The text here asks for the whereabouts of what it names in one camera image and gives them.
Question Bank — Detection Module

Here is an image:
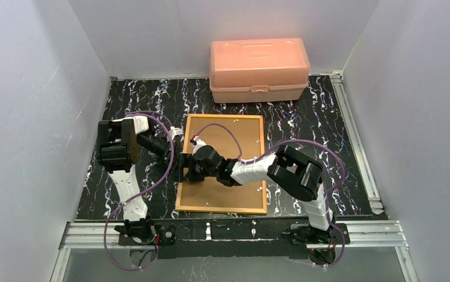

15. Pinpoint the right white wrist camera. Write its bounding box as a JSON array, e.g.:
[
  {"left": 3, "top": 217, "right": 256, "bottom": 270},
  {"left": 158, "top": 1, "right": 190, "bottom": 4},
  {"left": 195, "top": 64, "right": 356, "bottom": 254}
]
[{"left": 190, "top": 135, "right": 207, "bottom": 154}]

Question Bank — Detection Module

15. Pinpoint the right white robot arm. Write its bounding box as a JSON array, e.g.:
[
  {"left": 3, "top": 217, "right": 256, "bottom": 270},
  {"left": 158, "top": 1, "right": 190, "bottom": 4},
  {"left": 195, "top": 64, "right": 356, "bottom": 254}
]
[{"left": 180, "top": 145, "right": 334, "bottom": 236}]

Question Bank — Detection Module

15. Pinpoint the brown cardboard backing board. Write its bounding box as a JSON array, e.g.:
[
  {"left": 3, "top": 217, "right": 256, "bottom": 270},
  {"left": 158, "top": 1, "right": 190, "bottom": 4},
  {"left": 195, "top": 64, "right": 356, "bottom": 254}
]
[{"left": 176, "top": 114, "right": 267, "bottom": 215}]

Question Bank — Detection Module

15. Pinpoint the orange plastic storage box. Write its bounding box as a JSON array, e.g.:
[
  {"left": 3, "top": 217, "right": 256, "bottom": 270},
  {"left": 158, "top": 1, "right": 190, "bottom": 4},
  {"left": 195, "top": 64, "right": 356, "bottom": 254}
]
[{"left": 209, "top": 38, "right": 310, "bottom": 103}]

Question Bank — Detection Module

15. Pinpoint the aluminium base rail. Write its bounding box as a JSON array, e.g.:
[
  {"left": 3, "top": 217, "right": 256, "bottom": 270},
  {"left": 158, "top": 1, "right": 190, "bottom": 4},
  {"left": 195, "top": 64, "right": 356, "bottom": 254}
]
[{"left": 60, "top": 218, "right": 408, "bottom": 249}]

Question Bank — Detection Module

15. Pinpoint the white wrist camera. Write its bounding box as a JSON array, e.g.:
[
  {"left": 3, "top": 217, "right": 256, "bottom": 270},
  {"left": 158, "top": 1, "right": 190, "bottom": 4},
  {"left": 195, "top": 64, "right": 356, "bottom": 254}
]
[
  {"left": 190, "top": 135, "right": 207, "bottom": 154},
  {"left": 169, "top": 126, "right": 184, "bottom": 141}
]

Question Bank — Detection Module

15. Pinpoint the yellow wooden picture frame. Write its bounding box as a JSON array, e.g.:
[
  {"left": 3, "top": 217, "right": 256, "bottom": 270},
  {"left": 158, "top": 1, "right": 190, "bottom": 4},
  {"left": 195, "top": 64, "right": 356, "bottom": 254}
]
[{"left": 176, "top": 114, "right": 267, "bottom": 215}]

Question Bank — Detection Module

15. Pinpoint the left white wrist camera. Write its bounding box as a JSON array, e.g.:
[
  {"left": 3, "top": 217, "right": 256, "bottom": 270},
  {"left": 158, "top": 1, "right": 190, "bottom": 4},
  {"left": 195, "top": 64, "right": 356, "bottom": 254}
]
[{"left": 169, "top": 126, "right": 184, "bottom": 141}]

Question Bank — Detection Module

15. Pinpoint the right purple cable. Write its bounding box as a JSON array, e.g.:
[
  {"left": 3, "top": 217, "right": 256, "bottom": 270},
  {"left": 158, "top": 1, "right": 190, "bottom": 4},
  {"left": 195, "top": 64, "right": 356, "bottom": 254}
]
[{"left": 192, "top": 123, "right": 347, "bottom": 269}]

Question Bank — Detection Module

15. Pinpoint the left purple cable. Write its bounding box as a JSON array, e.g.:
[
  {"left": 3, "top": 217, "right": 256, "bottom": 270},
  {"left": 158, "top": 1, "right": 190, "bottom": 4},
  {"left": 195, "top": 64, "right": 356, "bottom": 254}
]
[{"left": 103, "top": 112, "right": 176, "bottom": 272}]

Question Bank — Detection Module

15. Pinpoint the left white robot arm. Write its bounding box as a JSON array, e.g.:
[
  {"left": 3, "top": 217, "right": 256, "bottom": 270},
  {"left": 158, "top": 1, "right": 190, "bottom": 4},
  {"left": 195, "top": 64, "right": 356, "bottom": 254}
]
[{"left": 96, "top": 111, "right": 183, "bottom": 240}]

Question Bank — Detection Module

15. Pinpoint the purple cable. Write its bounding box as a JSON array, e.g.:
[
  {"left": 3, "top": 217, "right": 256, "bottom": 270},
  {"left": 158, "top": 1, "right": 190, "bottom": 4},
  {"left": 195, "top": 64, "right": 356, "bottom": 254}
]
[
  {"left": 192, "top": 123, "right": 347, "bottom": 269},
  {"left": 103, "top": 112, "right": 176, "bottom": 272}
]

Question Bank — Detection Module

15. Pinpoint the aluminium side rail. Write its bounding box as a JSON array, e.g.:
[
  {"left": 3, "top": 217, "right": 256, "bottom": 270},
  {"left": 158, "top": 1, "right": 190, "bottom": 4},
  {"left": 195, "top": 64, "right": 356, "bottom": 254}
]
[{"left": 329, "top": 72, "right": 384, "bottom": 215}]

